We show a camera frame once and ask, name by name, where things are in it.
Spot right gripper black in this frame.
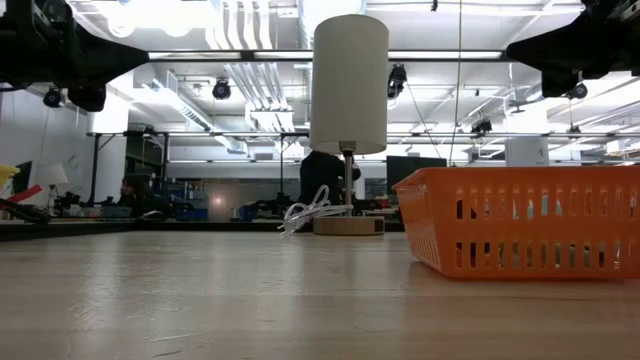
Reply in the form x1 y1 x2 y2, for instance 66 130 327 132
505 0 640 99

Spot yellow background object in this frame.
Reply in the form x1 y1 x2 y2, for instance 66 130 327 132
0 164 22 191

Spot white lamp cable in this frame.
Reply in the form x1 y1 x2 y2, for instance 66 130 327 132
278 184 354 238

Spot thin hanging cable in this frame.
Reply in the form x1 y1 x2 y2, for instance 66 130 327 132
448 0 463 164

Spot small white background lamp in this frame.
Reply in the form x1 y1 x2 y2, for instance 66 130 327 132
35 162 70 216

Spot blue storage bins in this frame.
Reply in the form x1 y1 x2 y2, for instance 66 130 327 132
167 180 210 221

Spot small dark monitor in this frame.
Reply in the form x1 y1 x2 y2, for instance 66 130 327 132
11 160 33 194

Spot orange plastic basket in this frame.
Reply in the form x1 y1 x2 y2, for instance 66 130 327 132
392 165 640 280

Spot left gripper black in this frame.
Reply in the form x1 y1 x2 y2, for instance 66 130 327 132
0 0 151 113

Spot table lamp with white shade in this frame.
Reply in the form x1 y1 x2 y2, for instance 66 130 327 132
308 13 387 237

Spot large dark monitor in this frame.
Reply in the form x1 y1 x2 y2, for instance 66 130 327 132
386 155 448 194

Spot red background bar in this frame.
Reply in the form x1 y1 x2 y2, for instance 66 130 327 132
8 183 45 204

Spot person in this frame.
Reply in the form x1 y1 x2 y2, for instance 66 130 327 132
118 174 172 219
298 150 363 207

